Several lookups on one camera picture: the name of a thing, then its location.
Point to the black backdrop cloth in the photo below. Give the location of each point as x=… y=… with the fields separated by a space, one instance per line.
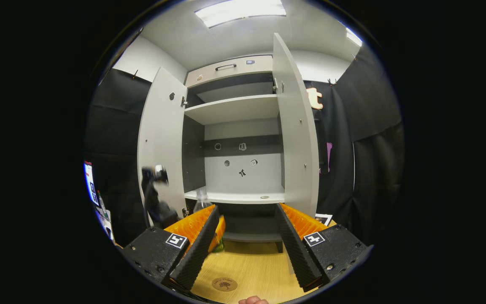
x=373 y=169

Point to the computer monitor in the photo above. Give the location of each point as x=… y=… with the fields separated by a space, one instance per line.
x=91 y=183

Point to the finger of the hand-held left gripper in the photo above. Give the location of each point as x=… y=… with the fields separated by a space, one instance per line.
x=221 y=226

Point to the small ceiling light panel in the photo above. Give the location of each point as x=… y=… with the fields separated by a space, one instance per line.
x=353 y=37

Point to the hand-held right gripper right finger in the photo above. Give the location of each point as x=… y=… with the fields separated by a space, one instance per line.
x=295 y=249

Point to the round wooden coaster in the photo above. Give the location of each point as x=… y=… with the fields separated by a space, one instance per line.
x=225 y=284

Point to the green label clear bottle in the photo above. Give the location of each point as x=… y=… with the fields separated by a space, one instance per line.
x=202 y=204

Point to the grey cabinet door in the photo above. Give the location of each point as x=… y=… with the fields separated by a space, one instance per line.
x=295 y=139
x=160 y=139

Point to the large ceiling light panel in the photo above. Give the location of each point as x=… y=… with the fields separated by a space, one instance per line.
x=241 y=10

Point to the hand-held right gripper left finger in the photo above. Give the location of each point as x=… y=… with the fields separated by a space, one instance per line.
x=196 y=253

